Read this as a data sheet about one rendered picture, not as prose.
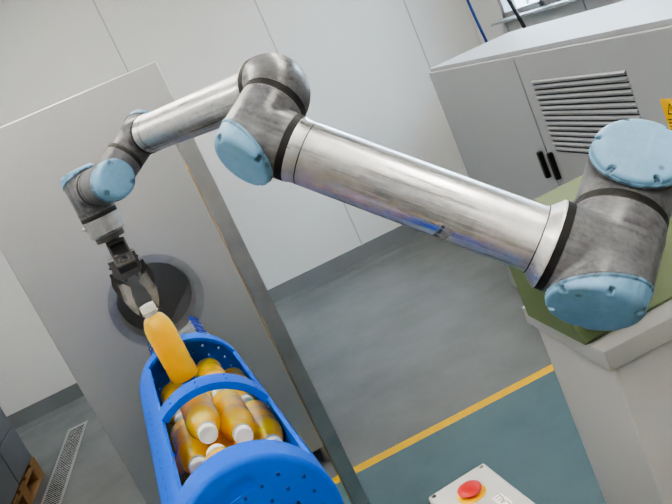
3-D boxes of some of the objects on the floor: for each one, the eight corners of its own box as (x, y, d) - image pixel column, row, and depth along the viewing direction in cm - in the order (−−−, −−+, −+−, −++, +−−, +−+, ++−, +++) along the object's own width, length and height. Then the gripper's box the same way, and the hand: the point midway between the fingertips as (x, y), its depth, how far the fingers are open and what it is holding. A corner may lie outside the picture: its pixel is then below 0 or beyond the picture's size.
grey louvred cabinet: (591, 262, 445) (509, 31, 410) (949, 386, 237) (843, -59, 203) (513, 301, 439) (423, 71, 404) (809, 464, 231) (676, 20, 197)
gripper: (129, 222, 186) (168, 296, 191) (86, 242, 183) (127, 317, 188) (131, 224, 178) (171, 301, 183) (86, 245, 175) (128, 323, 180)
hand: (147, 306), depth 182 cm, fingers closed on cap, 4 cm apart
